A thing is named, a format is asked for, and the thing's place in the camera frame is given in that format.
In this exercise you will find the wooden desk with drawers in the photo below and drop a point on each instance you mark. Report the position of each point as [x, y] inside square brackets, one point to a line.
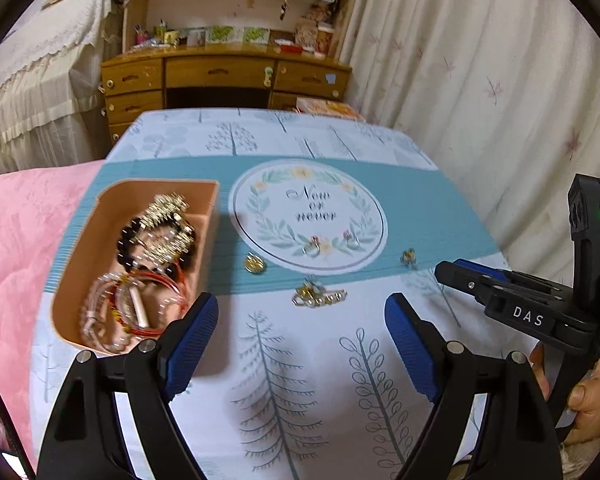
[222, 75]

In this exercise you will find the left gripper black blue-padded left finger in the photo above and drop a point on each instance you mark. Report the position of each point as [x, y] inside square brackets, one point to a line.
[83, 437]

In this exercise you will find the red paper cup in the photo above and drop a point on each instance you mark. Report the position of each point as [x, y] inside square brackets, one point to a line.
[324, 35]

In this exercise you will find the silver ring red stone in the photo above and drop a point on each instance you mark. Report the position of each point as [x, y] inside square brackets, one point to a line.
[312, 248]

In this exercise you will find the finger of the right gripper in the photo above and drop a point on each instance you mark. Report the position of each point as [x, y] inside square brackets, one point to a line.
[446, 276]
[477, 271]

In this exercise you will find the tree-print tablecloth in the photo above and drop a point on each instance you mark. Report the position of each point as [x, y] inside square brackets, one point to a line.
[286, 392]

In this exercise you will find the silver ring pink stone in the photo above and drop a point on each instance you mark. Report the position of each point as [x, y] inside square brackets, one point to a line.
[350, 240]

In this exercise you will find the pink bed blanket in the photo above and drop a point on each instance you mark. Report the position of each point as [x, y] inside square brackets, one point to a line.
[36, 206]

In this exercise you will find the blue flower drop earring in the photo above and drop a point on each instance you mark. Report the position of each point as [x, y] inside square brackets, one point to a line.
[409, 259]

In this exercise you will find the wooden bookshelf hutch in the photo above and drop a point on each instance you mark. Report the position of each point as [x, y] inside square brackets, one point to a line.
[236, 21]

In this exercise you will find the white floral curtain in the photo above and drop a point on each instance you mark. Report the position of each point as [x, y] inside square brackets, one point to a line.
[503, 95]

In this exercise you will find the lace-covered piano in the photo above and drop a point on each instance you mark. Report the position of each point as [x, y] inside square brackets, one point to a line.
[50, 72]

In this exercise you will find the pink plastic tray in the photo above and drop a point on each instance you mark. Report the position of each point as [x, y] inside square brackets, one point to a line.
[94, 254]

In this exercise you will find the person's right hand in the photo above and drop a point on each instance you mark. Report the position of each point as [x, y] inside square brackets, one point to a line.
[584, 400]

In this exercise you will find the gold round pendant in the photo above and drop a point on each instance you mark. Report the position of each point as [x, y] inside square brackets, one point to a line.
[254, 264]

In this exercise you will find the gold leaf hair comb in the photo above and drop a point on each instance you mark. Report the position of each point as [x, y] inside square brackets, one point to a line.
[164, 232]

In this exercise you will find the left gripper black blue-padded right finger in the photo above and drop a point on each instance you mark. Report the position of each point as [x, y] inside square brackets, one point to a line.
[516, 439]

